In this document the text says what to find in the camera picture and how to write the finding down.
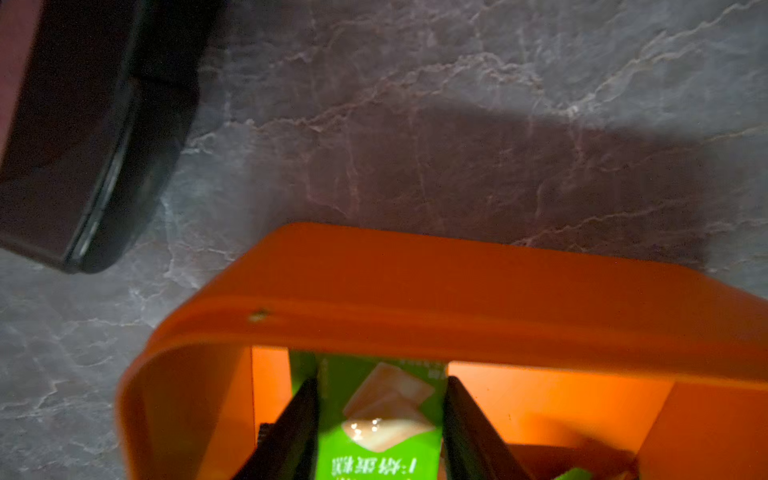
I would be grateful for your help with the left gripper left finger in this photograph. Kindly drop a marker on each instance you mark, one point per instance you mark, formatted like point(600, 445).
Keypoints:
point(289, 449)

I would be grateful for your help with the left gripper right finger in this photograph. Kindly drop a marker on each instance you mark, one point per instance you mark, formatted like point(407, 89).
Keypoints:
point(473, 448)

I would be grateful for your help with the green cookie packet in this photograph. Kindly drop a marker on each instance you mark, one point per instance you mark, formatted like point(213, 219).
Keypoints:
point(379, 418)

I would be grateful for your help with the orange storage box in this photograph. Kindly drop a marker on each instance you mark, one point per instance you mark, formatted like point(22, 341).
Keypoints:
point(628, 369)

